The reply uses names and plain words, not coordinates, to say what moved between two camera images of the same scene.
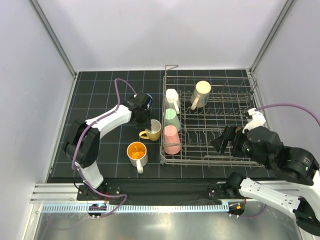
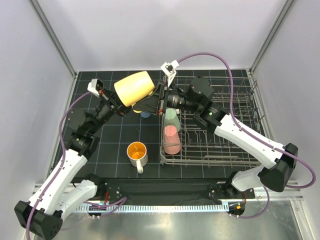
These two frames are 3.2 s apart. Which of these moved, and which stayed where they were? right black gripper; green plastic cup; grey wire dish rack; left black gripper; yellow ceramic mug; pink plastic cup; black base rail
Moved: yellow ceramic mug; left black gripper; right black gripper
Stayed: green plastic cup; black base rail; grey wire dish rack; pink plastic cup
